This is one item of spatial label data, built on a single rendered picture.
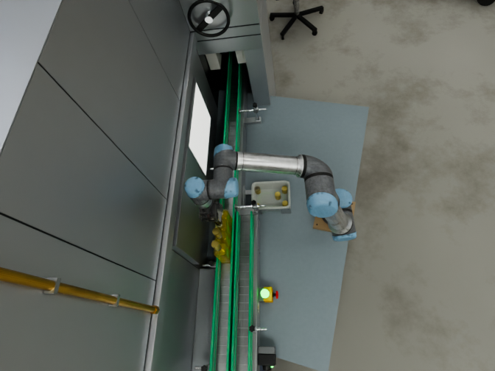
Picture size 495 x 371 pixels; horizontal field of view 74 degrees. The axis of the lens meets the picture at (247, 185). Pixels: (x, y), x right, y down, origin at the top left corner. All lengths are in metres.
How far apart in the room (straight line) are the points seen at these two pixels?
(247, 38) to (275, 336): 1.57
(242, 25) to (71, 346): 1.59
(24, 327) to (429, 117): 3.18
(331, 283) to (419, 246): 1.12
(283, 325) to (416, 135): 2.08
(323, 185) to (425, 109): 2.24
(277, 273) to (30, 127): 1.40
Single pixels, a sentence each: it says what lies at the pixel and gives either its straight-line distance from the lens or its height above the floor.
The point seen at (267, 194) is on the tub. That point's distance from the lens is 1.97.
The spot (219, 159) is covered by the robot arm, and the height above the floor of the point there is 1.51.
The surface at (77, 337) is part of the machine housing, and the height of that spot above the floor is 1.79.
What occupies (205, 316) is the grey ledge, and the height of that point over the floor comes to 0.88.
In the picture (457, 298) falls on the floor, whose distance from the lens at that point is 2.79.
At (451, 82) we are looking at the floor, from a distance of 3.69.
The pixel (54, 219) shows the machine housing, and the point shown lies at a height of 1.96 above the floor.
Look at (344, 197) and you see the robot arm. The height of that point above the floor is 1.00.
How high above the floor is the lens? 2.56
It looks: 63 degrees down
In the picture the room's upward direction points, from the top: 19 degrees counter-clockwise
